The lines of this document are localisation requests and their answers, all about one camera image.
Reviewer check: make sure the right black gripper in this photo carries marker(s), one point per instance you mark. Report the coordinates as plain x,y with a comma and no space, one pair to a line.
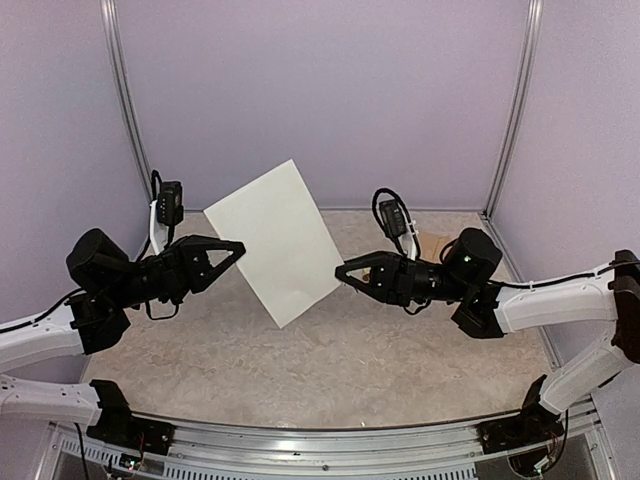
392,276

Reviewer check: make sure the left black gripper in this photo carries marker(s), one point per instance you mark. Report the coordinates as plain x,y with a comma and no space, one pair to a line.
182,266

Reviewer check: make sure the cream lined letter paper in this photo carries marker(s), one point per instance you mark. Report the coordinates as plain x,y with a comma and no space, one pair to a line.
290,257

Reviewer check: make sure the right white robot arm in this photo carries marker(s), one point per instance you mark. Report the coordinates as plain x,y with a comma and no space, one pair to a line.
487,309

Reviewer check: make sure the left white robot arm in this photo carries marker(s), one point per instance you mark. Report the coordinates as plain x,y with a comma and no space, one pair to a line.
93,318

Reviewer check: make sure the round sticker seal sheet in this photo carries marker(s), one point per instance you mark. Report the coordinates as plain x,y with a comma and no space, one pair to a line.
365,276

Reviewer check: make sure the brown kraft envelope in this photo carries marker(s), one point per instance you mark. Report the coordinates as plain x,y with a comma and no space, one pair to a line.
432,245

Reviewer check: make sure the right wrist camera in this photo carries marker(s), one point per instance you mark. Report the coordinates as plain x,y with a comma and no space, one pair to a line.
392,217

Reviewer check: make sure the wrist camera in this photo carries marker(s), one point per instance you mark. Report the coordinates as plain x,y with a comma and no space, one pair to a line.
392,217
169,205

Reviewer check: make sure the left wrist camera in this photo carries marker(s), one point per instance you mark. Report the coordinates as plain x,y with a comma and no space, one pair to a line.
169,205

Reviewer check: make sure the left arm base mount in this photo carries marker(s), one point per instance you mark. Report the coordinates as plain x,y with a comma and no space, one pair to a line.
117,425

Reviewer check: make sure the front aluminium rail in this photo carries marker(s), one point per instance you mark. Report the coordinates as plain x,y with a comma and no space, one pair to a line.
462,449

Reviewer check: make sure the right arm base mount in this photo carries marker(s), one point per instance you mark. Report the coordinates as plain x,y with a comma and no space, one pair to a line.
532,424

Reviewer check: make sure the left aluminium frame post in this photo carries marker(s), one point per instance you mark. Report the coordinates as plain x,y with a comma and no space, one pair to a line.
115,49

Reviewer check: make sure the aluminium frame post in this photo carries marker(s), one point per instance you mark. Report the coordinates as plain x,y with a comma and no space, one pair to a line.
115,49
518,105

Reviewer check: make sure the right aluminium frame post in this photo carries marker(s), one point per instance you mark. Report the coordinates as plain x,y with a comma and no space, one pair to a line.
518,105

